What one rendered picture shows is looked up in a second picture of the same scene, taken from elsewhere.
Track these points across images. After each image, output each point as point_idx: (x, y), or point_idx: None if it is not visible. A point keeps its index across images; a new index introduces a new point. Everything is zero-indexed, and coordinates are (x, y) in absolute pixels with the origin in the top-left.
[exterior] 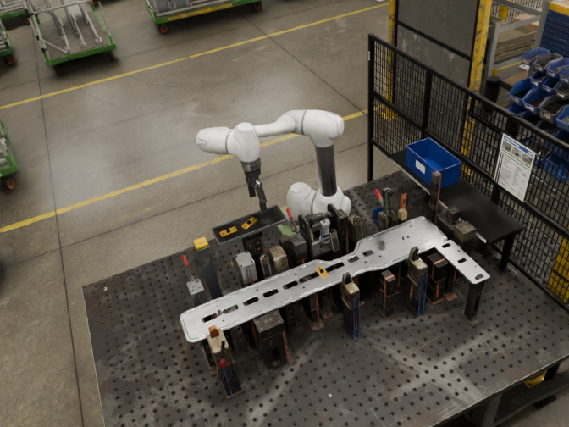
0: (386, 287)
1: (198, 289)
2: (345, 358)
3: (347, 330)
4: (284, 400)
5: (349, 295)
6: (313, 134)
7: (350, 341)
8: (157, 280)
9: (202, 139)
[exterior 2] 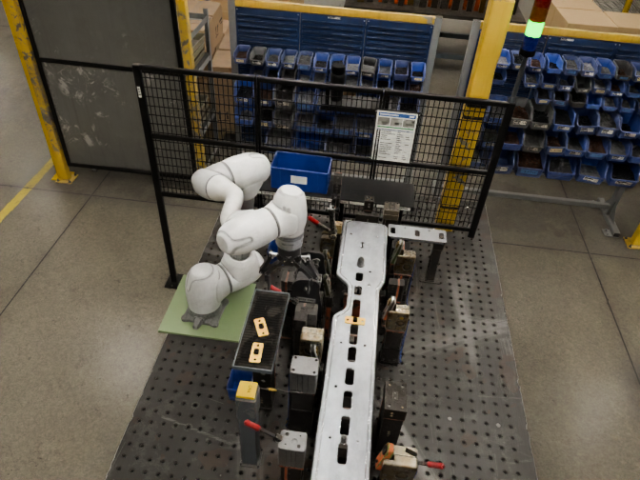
0: (399, 293)
1: (302, 438)
2: (416, 383)
3: (390, 360)
4: (433, 461)
5: (407, 316)
6: (248, 185)
7: (399, 368)
8: None
9: (244, 237)
